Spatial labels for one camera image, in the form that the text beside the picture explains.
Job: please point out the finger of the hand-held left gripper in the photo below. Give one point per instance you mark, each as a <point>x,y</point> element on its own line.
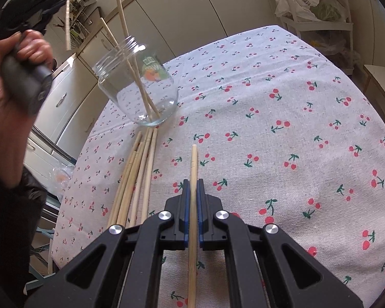
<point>53,1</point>

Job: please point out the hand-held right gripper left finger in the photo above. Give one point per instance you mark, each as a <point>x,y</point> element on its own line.
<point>186,205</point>

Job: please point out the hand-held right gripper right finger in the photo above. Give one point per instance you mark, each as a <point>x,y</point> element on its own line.
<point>200,205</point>

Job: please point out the long wooden chopstick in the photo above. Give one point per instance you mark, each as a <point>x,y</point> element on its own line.
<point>109,32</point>
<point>123,22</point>
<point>67,25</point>
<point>194,166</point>

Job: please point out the bunch of wooden chopsticks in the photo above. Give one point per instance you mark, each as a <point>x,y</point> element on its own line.
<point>147,166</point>

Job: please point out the clear glass jar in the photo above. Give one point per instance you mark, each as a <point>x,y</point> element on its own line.
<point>122,80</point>

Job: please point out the person's left forearm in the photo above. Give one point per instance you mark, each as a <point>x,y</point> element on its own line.
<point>6,231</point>

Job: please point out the person's left hand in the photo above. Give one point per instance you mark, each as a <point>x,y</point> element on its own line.
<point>3,118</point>

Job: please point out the kitchen utensil clutter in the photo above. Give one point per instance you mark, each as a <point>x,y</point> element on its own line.
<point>80,25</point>

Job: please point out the cream drawer unit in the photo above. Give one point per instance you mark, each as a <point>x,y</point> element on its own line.
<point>70,102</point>

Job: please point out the cherry print tablecloth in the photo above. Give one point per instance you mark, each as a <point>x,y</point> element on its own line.
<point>276,134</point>

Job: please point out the cream tall kitchen cabinets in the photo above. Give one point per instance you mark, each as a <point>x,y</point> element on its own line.
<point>179,6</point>

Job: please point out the clear bag with orange contents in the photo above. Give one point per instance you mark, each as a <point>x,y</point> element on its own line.
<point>61,176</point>

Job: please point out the blue folding stool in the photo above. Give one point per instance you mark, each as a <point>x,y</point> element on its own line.
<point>48,205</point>

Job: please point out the crumpled clear plastic bag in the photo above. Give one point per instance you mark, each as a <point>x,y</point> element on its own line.
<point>333,48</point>

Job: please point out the wooden chair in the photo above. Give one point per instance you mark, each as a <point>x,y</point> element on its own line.
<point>381,83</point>

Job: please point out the white shelf rack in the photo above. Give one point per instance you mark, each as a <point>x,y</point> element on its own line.
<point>324,24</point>

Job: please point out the bag of green vegetables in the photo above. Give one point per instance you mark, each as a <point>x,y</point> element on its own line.
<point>330,9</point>

